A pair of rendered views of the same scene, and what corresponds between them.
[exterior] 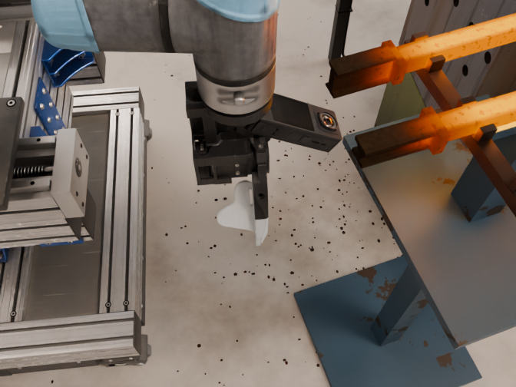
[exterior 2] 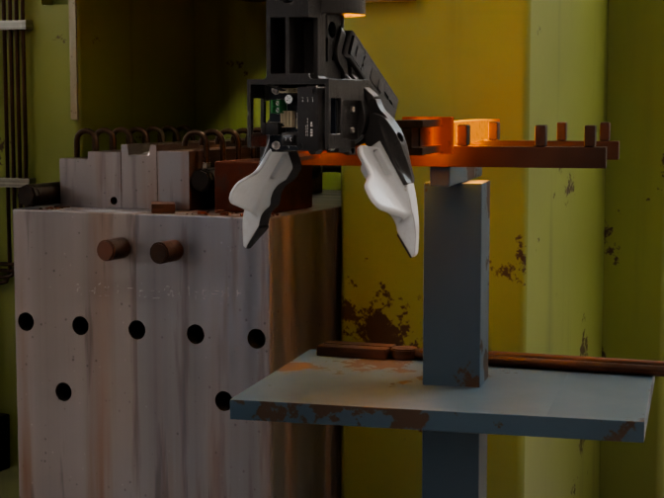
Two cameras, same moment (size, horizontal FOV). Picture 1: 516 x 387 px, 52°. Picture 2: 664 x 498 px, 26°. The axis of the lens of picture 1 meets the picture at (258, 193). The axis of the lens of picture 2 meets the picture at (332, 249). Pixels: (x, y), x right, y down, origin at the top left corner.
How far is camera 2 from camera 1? 1.09 m
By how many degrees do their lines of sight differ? 68
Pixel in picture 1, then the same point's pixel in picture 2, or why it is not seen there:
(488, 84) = not seen: hidden behind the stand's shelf
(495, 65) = (274, 342)
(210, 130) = (321, 45)
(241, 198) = (373, 165)
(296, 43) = not seen: outside the picture
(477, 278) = (563, 399)
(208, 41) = not seen: outside the picture
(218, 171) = (338, 125)
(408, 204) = (404, 399)
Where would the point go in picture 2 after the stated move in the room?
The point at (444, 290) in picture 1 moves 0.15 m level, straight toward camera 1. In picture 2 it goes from (557, 411) to (622, 449)
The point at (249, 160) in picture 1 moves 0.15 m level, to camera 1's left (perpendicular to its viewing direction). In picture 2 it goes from (361, 98) to (243, 97)
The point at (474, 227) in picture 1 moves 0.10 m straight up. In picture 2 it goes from (490, 387) to (491, 290)
